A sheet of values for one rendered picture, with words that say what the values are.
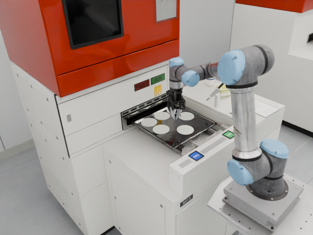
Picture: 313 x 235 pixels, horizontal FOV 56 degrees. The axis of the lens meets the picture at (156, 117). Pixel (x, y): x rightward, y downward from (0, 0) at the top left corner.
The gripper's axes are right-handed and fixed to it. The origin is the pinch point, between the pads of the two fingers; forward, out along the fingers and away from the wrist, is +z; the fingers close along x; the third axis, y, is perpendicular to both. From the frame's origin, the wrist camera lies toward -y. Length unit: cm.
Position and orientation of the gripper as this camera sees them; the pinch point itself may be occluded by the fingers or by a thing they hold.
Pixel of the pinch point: (174, 116)
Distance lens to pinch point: 169.5
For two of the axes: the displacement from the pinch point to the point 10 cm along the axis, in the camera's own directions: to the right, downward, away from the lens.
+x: 9.7, -1.5, 1.9
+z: 0.3, 8.5, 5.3
